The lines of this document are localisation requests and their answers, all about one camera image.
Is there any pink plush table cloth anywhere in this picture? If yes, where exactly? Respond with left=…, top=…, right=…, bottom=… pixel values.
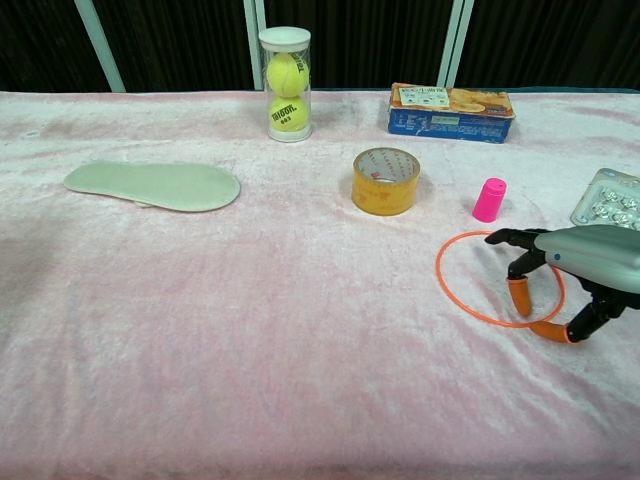
left=0, top=89, right=640, bottom=480

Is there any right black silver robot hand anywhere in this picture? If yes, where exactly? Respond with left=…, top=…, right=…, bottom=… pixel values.
left=483, top=224, right=640, bottom=346

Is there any silver pill blister pack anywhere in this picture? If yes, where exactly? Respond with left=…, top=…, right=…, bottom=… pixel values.
left=570, top=167, right=640, bottom=232

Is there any yellow packing tape roll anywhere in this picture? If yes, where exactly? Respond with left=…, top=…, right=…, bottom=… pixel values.
left=351, top=147, right=422, bottom=217

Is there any thin orange ring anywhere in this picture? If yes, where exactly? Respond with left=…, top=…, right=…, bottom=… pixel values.
left=435, top=230, right=567, bottom=329

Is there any small pink plastic cap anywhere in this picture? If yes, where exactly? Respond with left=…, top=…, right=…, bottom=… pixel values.
left=471, top=176, right=508, bottom=223

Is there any white frame post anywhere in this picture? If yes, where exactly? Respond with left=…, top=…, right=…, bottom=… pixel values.
left=243, top=0, right=267, bottom=92
left=73, top=0, right=127, bottom=93
left=436, top=0, right=475, bottom=89

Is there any yellow tennis ball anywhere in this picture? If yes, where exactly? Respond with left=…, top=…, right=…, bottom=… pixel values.
left=268, top=96, right=308, bottom=133
left=266, top=53, right=310, bottom=98

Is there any blue orange biscuit box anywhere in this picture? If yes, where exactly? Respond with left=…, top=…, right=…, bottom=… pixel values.
left=387, top=82, right=516, bottom=145

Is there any pale green shoe insole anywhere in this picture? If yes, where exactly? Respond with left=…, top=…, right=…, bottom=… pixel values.
left=63, top=160, right=242, bottom=214

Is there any clear tennis ball tube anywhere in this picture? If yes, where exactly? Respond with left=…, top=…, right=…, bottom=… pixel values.
left=258, top=27, right=313, bottom=144

